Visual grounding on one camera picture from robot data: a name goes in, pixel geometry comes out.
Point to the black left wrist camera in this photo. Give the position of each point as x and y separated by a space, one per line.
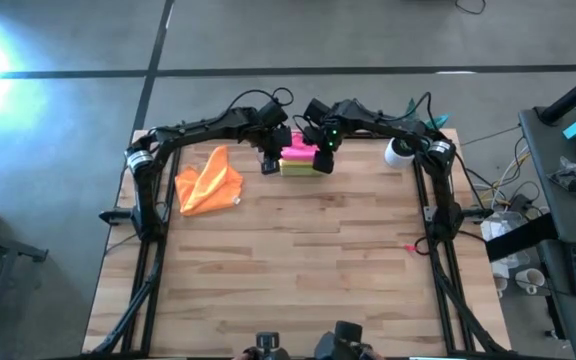
272 115

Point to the black metal table frame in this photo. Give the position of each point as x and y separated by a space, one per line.
150 315

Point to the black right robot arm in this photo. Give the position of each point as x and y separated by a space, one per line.
383 122

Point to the clear plastic bin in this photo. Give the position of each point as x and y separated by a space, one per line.
260 142

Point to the black slanted pole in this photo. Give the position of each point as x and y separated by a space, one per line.
573 95

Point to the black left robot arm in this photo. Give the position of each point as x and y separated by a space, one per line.
203 127

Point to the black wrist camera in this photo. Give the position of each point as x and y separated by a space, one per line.
272 115
317 110

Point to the pink microfiber towel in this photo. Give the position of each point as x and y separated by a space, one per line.
300 150

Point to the person's hand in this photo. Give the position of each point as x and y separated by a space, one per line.
375 356
242 356

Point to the white ceramic mug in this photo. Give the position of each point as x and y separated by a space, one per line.
533 279
499 280

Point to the green plant in white pot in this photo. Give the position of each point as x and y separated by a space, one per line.
398 155

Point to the orange microfiber towel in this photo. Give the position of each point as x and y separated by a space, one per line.
208 185

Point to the white plastic bag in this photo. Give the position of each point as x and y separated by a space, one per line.
503 225

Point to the yellow microfiber towel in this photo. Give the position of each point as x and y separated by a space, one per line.
298 163

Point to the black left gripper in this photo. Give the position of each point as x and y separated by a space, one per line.
279 139

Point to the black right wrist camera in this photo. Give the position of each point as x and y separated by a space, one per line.
317 110

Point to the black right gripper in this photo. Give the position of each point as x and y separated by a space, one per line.
327 137

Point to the grey side desk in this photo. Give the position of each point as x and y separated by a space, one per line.
568 220

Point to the small red clip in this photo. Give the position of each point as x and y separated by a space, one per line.
410 247

